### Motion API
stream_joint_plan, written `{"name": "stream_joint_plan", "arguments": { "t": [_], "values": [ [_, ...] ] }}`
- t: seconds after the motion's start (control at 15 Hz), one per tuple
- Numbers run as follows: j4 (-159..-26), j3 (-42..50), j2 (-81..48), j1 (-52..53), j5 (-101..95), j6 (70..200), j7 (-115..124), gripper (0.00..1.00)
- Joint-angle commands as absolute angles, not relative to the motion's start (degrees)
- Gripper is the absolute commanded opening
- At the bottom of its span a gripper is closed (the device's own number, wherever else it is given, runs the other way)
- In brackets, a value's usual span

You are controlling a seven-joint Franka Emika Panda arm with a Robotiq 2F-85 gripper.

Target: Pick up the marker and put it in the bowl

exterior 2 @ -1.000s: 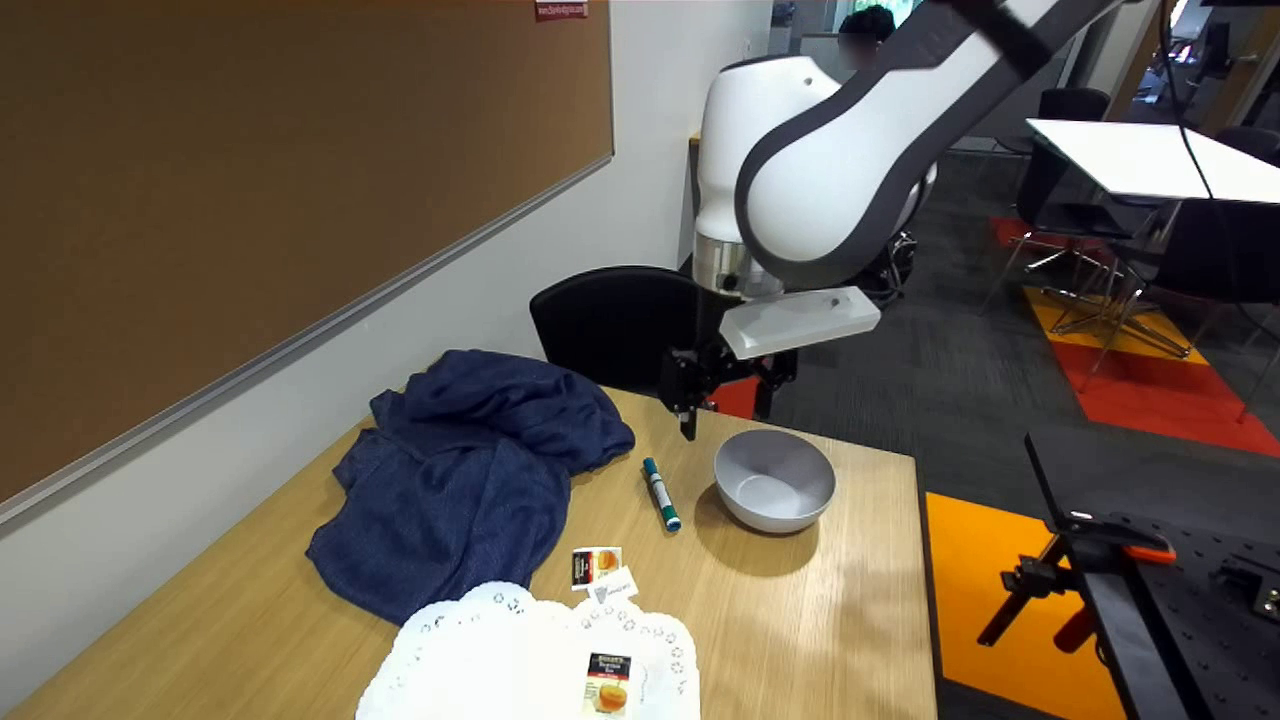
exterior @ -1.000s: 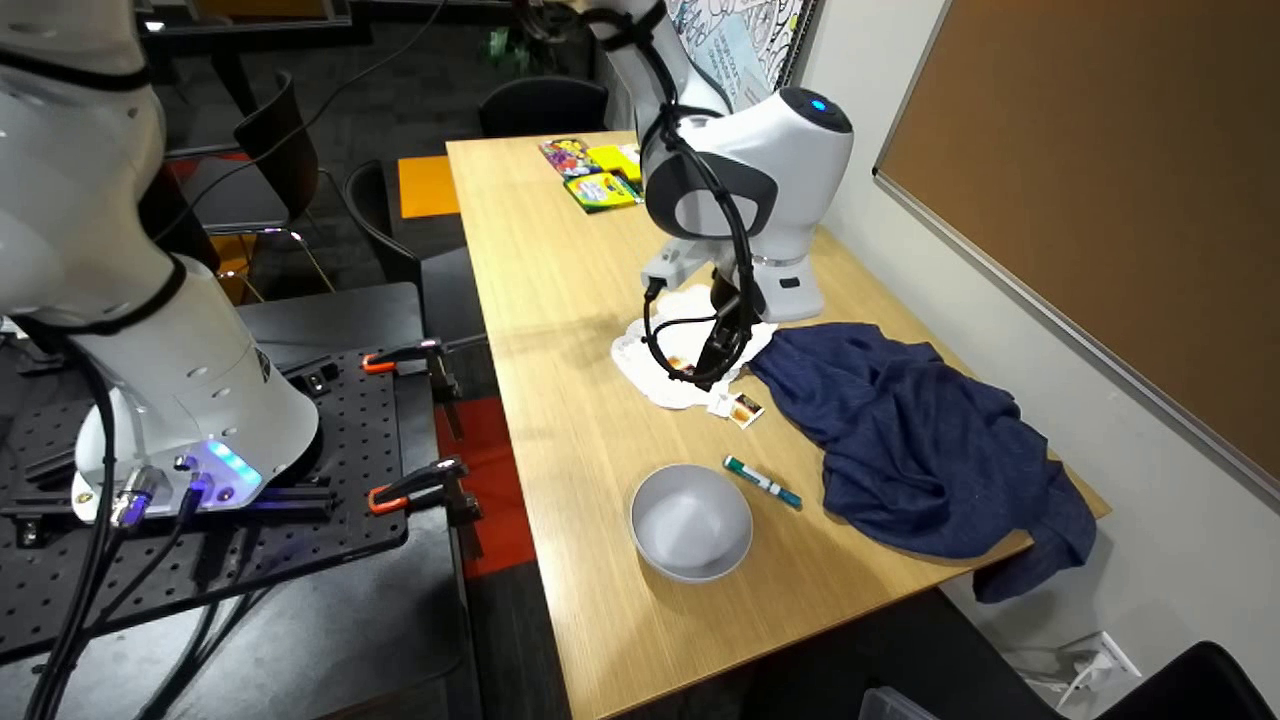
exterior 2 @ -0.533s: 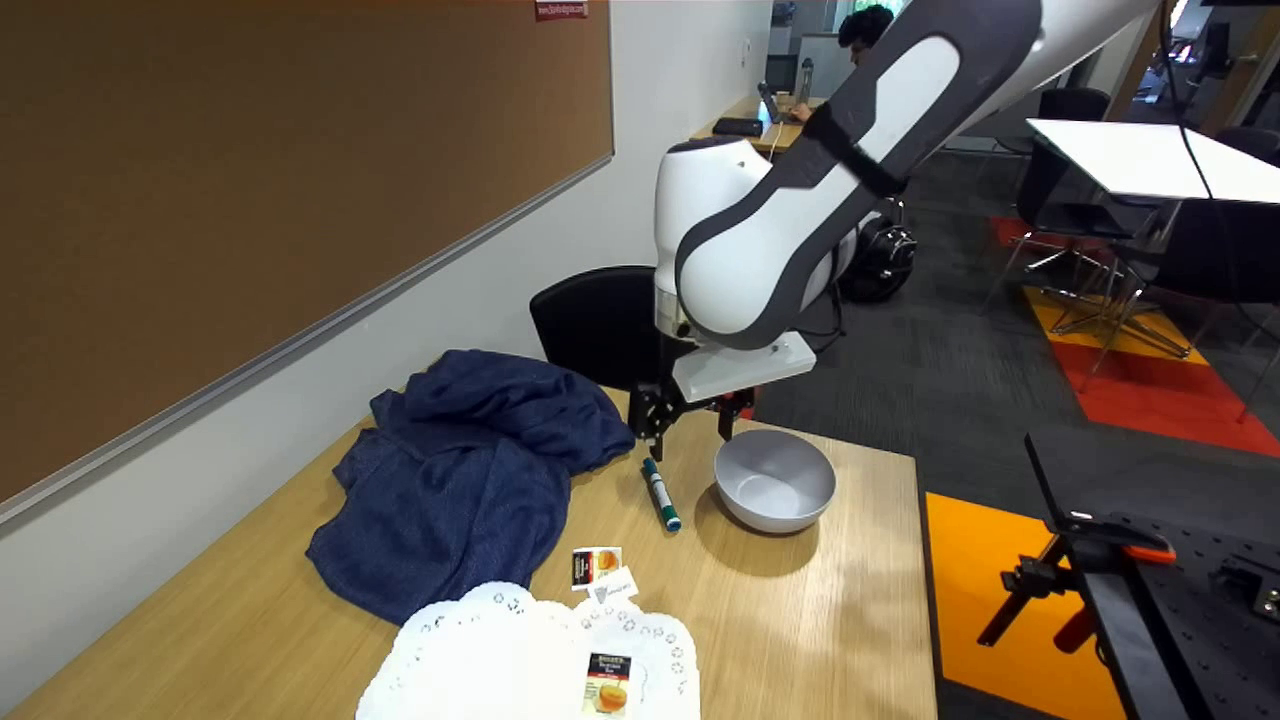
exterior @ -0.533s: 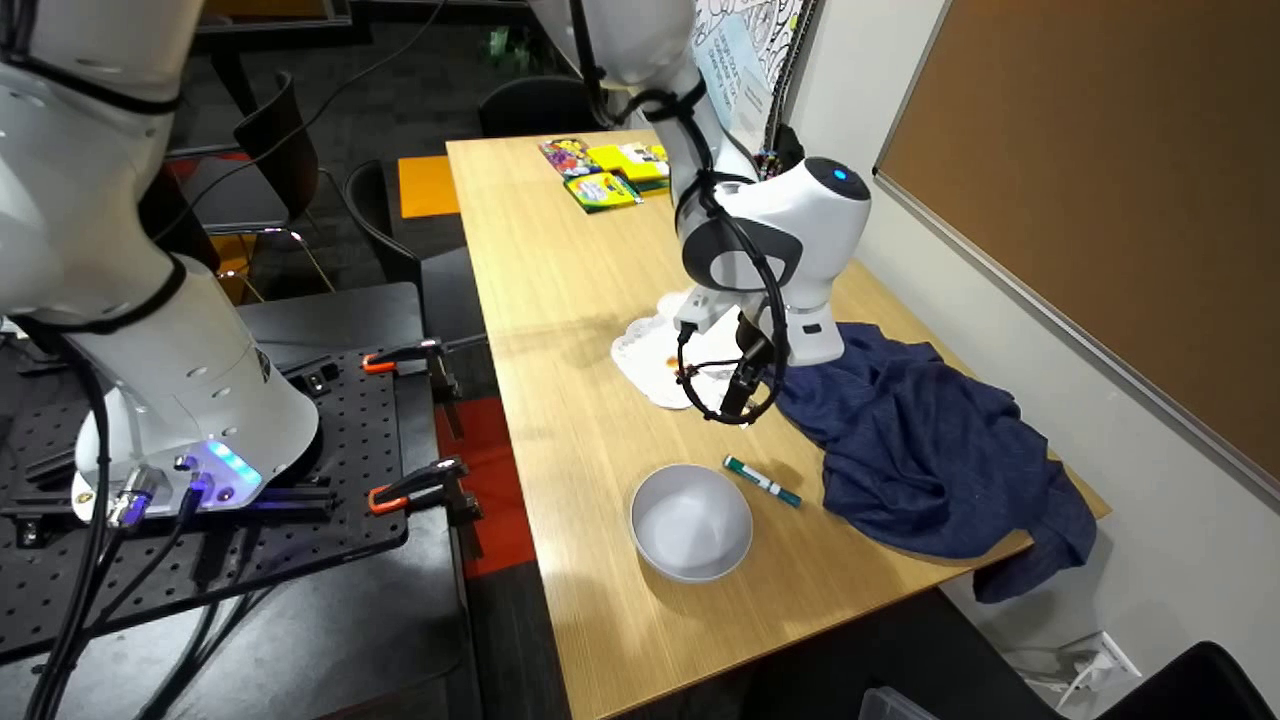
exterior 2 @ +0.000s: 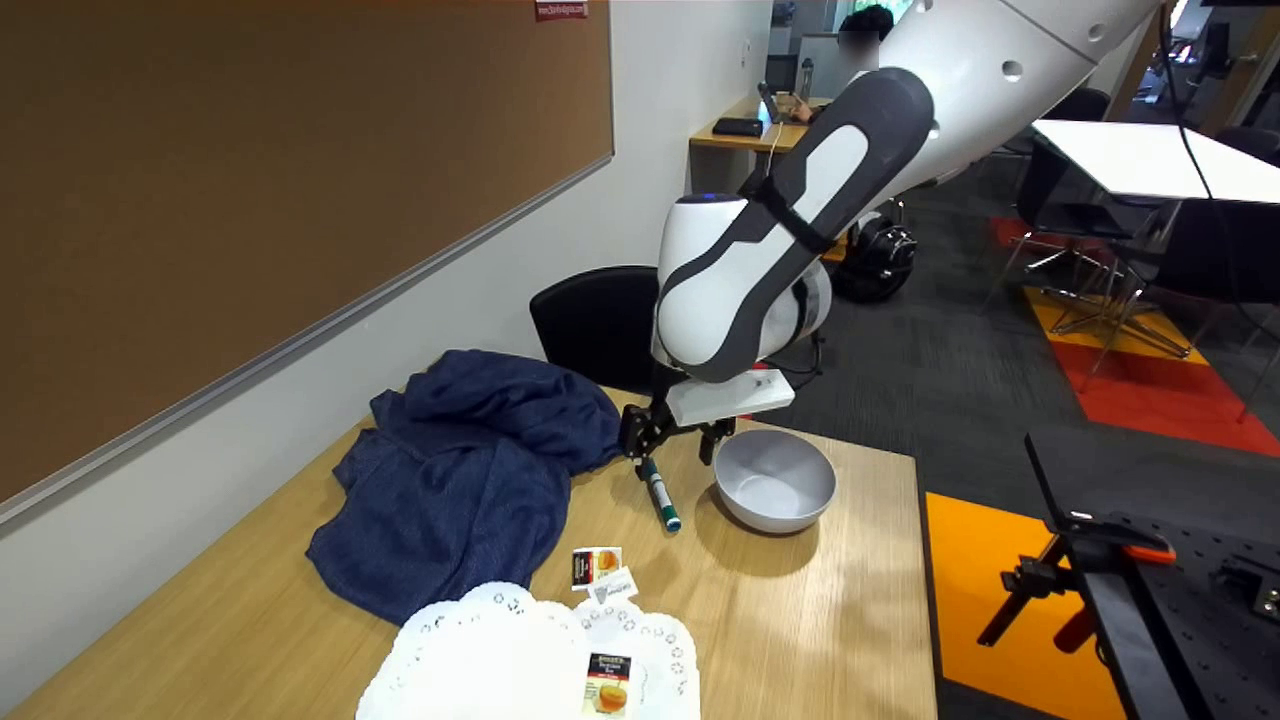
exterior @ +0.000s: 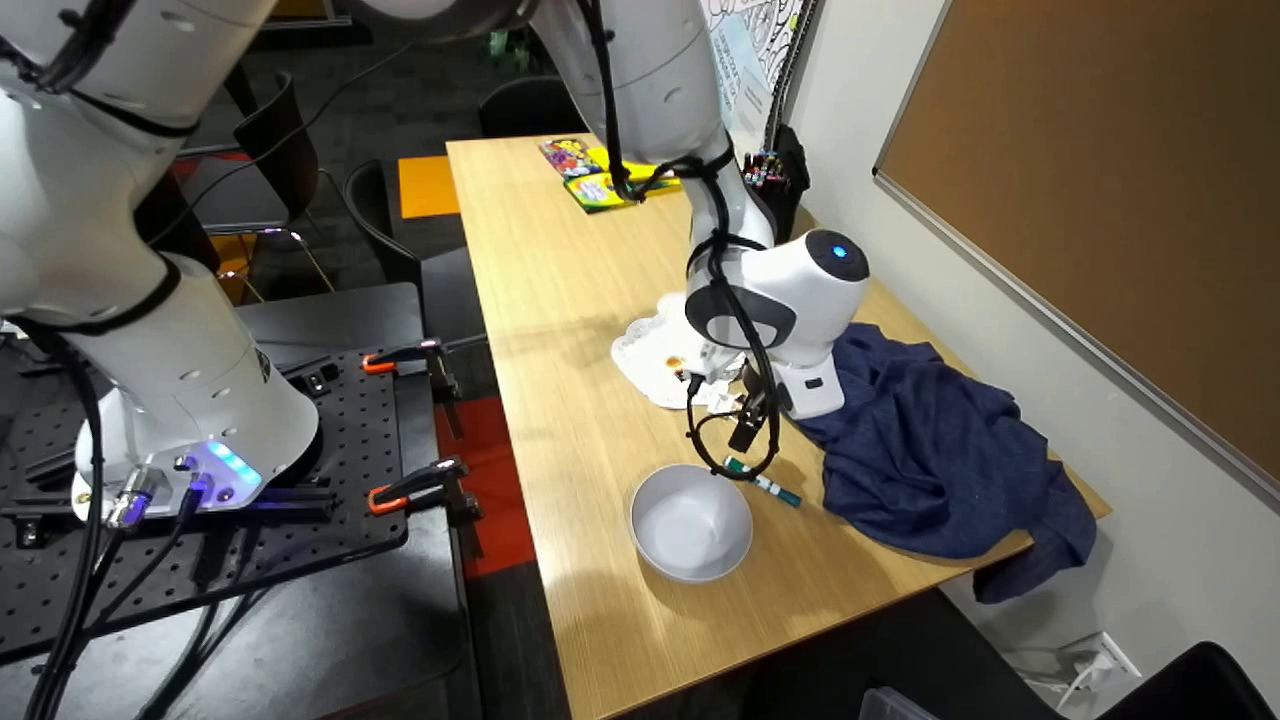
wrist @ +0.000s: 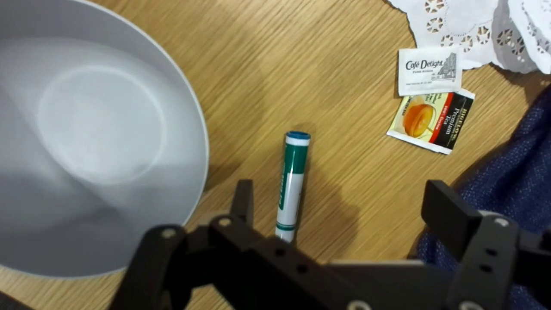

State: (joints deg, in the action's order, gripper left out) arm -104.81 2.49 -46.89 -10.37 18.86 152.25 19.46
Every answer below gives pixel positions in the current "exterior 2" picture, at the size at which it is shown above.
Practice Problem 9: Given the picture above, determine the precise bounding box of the white table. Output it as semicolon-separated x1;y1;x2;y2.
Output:
1030;116;1280;211

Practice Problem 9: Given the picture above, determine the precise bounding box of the green marker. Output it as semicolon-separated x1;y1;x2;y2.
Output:
631;454;686;538

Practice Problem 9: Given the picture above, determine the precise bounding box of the white paper doily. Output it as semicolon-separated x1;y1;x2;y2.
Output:
351;581;703;720

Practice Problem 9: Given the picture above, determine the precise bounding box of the wooden desk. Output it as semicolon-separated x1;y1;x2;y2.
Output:
686;116;815;160

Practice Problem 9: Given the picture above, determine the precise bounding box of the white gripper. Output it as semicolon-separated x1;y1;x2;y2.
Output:
616;367;799;469

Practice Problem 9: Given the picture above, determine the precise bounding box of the small snack packet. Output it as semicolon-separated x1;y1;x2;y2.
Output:
567;544;627;598

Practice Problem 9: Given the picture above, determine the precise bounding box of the orange handled black clamp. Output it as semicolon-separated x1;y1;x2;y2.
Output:
977;433;1184;655

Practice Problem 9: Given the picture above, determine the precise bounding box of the black padded chair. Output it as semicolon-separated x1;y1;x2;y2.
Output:
523;260;696;402

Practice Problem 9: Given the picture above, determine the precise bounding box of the metal frame chair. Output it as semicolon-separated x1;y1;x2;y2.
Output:
1006;215;1204;363

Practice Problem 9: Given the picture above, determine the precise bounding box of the small orange picture card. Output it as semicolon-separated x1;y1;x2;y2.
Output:
583;675;638;720

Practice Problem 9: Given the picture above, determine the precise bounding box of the seated person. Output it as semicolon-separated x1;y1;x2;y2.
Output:
838;0;902;72

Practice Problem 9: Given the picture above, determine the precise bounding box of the navy blue cloth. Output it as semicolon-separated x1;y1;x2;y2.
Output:
305;347;640;629

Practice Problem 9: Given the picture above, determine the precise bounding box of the grey bowl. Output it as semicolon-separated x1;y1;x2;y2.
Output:
707;424;841;542

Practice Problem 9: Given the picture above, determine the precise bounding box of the small white card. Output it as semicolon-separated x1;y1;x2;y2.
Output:
580;568;644;608

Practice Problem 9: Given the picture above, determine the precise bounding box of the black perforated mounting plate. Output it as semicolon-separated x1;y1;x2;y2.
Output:
1085;514;1280;720

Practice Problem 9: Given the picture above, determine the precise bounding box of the small dark picture card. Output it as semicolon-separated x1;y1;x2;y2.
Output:
583;648;638;685

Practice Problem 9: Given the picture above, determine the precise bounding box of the black bag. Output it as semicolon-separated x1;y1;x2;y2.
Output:
831;211;919;308

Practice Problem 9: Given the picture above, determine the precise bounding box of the brown cork board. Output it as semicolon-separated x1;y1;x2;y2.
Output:
0;0;620;538

